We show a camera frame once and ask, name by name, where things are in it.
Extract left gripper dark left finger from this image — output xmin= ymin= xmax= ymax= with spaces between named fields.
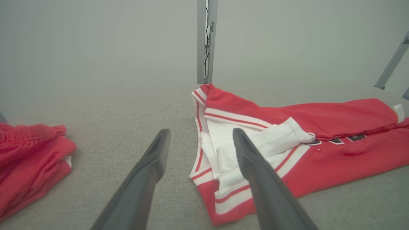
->
xmin=91 ymin=129 xmax=172 ymax=230

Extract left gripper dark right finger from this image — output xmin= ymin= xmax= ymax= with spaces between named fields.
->
xmin=233 ymin=128 xmax=319 ymax=230

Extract red basketball jersey white sleeves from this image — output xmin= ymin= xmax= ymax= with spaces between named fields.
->
xmin=189 ymin=84 xmax=409 ymax=226

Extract red mesh shorts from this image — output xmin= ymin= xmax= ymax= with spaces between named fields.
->
xmin=0 ymin=123 xmax=77 ymax=222

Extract grey frame post cylinder feet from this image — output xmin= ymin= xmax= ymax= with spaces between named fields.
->
xmin=197 ymin=0 xmax=219 ymax=84

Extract grey metal frame post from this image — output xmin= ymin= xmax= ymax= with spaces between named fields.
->
xmin=374 ymin=30 xmax=409 ymax=101

